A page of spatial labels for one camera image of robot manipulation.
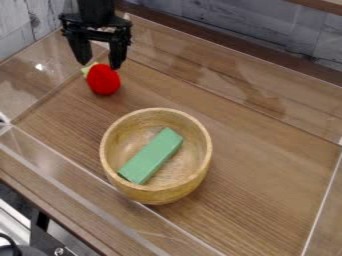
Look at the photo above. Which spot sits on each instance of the red plush strawberry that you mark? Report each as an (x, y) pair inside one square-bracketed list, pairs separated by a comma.
[(102, 78)]

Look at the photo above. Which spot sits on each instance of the green rectangular block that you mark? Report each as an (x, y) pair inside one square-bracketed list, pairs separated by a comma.
[(151, 157)]

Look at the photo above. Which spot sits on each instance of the wooden bowl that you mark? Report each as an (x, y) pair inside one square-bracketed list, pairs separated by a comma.
[(182, 173)]

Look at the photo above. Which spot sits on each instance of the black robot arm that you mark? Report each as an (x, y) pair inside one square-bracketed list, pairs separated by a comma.
[(95, 10)]

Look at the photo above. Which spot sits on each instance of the clear acrylic tray wall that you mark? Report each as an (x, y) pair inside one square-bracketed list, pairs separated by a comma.
[(116, 226)]

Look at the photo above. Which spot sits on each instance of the black table frame bracket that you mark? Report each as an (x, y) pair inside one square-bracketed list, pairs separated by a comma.
[(52, 239)]

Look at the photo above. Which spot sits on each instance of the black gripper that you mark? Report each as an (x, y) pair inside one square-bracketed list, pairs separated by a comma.
[(112, 30)]

